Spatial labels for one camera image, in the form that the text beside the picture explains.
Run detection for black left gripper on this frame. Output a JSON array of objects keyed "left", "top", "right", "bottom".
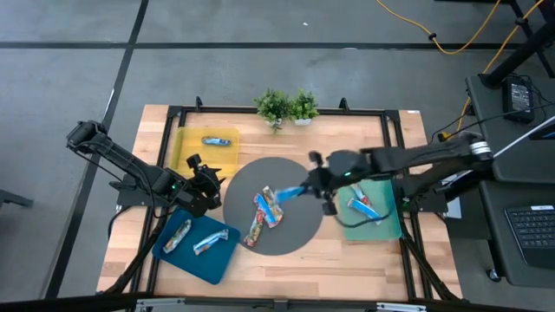
[{"left": 176, "top": 153, "right": 227, "bottom": 218}]

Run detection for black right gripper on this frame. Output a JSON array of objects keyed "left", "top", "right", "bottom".
[{"left": 303, "top": 148, "right": 374, "bottom": 217}]

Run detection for silver red granola bar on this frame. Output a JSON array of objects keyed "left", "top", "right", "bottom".
[{"left": 349, "top": 184, "right": 373, "bottom": 207}]

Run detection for bright blue granola bar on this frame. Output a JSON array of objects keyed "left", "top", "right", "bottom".
[{"left": 253, "top": 192, "right": 278, "bottom": 230}]

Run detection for dark blue silver granola bar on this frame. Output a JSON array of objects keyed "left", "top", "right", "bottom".
[{"left": 200, "top": 135, "right": 232, "bottom": 147}]

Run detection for red green granola bar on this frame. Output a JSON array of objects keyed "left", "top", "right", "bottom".
[{"left": 243, "top": 209, "right": 266, "bottom": 249}]

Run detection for dark multicoloured granola bar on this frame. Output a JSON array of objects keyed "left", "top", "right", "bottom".
[{"left": 346, "top": 198, "right": 383, "bottom": 225}]

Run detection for green silver granola bar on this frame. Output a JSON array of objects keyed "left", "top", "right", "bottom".
[{"left": 162, "top": 218, "right": 193, "bottom": 255}]

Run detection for dark blue tray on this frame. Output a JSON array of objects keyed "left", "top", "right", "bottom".
[{"left": 151, "top": 207, "right": 242, "bottom": 286}]

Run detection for round grey woven placemat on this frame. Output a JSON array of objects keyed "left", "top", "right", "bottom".
[{"left": 222, "top": 156, "right": 325, "bottom": 257}]

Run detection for translucent yellow tray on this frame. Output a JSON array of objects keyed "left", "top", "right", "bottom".
[{"left": 169, "top": 126, "right": 241, "bottom": 179}]

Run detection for translucent green tray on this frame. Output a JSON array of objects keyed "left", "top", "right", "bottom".
[{"left": 338, "top": 179, "right": 403, "bottom": 242}]

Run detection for potted plant with small leaves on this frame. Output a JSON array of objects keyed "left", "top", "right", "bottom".
[{"left": 291, "top": 89, "right": 320, "bottom": 127}]

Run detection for potted plant with long leaves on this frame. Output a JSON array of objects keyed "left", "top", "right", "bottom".
[{"left": 254, "top": 88, "right": 297, "bottom": 132}]

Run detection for black beam with silver brackets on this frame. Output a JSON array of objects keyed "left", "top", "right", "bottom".
[{"left": 0, "top": 293, "right": 555, "bottom": 312}]

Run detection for dark grey laptop desk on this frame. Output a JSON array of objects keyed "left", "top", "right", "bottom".
[{"left": 479, "top": 179, "right": 555, "bottom": 289}]

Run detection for black furniture leg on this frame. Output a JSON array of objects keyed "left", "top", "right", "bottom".
[{"left": 0, "top": 189, "right": 35, "bottom": 210}]

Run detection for thin silver rod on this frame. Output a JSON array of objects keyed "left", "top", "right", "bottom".
[{"left": 492, "top": 114, "right": 555, "bottom": 158}]

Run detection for grey side table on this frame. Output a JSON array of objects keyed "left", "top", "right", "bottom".
[{"left": 465, "top": 73, "right": 555, "bottom": 183}]

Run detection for black power adapter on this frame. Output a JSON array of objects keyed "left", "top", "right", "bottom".
[{"left": 502, "top": 77, "right": 535, "bottom": 124}]

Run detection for black laptop keyboard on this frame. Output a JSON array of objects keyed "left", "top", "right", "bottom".
[{"left": 505, "top": 204, "right": 555, "bottom": 270}]

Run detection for black stand pole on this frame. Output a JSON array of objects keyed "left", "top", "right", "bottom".
[{"left": 479, "top": 0, "right": 555, "bottom": 90}]

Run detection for black aluminium table frame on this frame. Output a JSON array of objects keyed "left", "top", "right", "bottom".
[{"left": 129, "top": 95, "right": 437, "bottom": 303}]

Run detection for black cable sleeve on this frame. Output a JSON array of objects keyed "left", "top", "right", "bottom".
[
  {"left": 401, "top": 236, "right": 461, "bottom": 302},
  {"left": 97, "top": 211, "right": 170, "bottom": 296}
]

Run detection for yellow extension cable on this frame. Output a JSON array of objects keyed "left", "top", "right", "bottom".
[
  {"left": 375, "top": 0, "right": 503, "bottom": 55},
  {"left": 436, "top": 0, "right": 545, "bottom": 143}
]

